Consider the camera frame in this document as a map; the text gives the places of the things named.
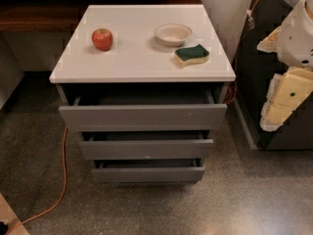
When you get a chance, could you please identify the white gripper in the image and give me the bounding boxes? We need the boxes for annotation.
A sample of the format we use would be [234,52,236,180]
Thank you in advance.
[256,0,313,132]

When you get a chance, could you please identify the grey top drawer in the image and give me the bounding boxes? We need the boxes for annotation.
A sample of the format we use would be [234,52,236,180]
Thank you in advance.
[60,103,227,132]

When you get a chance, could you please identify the orange cable on floor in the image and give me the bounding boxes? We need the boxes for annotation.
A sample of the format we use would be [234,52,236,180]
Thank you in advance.
[5,126,69,235]

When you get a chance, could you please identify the grey drawer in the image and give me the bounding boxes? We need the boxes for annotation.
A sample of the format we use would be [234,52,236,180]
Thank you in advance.
[60,103,227,132]
[79,131,214,160]
[92,159,204,183]

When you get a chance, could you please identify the white top drawer cabinet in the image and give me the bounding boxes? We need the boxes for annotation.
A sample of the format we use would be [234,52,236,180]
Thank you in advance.
[50,5,235,103]

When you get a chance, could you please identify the green and yellow sponge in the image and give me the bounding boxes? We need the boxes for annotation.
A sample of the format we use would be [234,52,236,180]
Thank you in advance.
[174,44,209,67]

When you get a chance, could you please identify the red apple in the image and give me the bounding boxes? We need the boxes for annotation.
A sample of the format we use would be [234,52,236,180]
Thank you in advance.
[92,28,113,51]

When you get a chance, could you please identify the grey middle drawer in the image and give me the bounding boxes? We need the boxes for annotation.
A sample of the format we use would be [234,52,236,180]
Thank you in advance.
[79,131,214,160]

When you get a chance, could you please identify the orange cable at wall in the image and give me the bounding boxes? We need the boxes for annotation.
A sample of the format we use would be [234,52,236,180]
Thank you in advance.
[223,0,313,106]

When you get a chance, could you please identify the white paper bowl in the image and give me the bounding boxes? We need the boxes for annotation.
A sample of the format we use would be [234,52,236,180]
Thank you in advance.
[155,23,192,47]

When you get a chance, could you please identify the grey bottom drawer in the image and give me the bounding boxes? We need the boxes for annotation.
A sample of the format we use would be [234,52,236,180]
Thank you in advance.
[92,159,204,183]

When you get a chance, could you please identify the dark wooden bench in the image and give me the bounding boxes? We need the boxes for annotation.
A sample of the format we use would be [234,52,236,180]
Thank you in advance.
[0,0,201,32]

